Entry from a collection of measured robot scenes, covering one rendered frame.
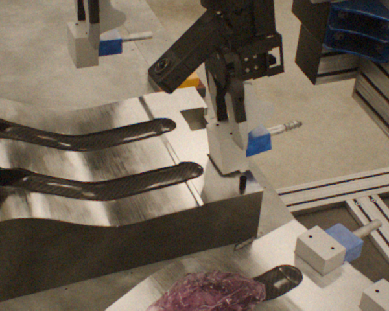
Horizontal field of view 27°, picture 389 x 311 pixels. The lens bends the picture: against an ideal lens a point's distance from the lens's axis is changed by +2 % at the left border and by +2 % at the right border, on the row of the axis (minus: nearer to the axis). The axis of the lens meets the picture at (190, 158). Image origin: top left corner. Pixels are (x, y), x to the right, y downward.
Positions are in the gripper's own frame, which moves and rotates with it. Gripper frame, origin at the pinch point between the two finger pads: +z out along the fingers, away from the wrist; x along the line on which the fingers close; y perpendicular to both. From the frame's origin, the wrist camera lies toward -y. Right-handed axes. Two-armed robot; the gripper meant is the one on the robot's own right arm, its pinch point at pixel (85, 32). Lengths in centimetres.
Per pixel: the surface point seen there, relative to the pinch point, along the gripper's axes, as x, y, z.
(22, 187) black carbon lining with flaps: -31.2, -16.4, 1.3
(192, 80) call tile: -0.5, 18.1, 11.6
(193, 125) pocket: -16.3, 12.0, 8.7
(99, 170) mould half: -24.7, -5.1, 6.6
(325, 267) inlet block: -49, 17, 8
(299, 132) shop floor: 77, 90, 95
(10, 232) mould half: -36.0, -18.9, 3.6
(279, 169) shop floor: 61, 76, 95
